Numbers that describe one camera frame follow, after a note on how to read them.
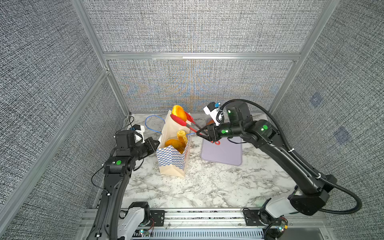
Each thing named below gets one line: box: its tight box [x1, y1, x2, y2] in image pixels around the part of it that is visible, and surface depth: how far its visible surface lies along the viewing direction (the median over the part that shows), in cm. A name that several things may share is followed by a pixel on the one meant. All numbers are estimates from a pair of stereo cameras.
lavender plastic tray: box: [201, 136, 242, 166], surface depth 97 cm
